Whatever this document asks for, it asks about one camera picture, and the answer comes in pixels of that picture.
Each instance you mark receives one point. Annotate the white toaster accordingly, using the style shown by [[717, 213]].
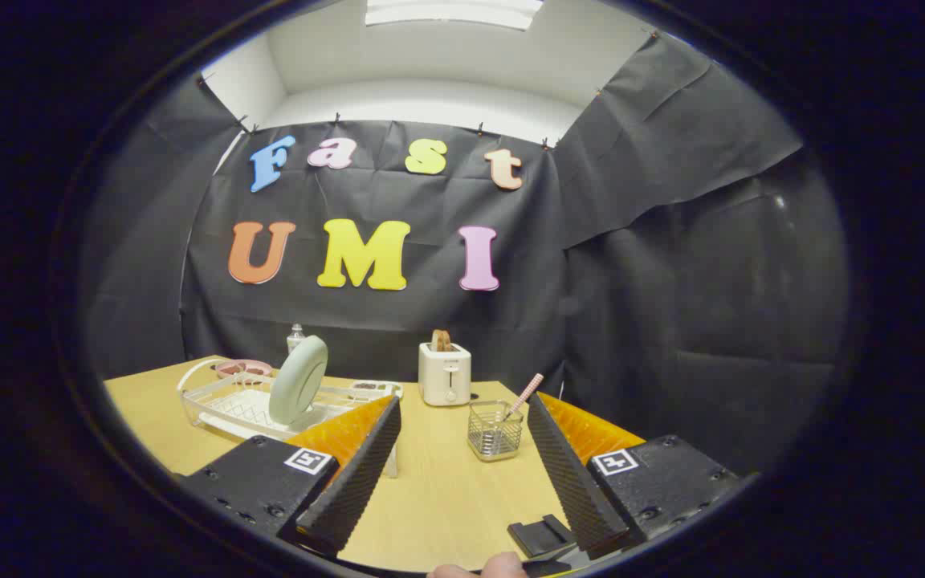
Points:
[[445, 377]]

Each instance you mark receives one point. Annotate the small white dish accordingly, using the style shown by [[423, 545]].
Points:
[[370, 387]]

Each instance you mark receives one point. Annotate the pale green plate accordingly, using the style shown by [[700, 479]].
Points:
[[298, 381]]

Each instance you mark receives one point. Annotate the ceiling light panel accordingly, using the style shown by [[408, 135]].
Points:
[[454, 12]]

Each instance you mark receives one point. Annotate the brown bread slice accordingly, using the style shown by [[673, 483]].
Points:
[[442, 341]]

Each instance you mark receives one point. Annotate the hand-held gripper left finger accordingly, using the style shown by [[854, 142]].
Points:
[[350, 490]]

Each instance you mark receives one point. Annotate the pink bowl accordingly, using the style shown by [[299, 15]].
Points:
[[242, 368]]

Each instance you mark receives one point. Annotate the green dish soap bottle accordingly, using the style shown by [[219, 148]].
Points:
[[295, 341]]

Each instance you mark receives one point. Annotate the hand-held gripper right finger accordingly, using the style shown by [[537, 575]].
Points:
[[575, 482]]

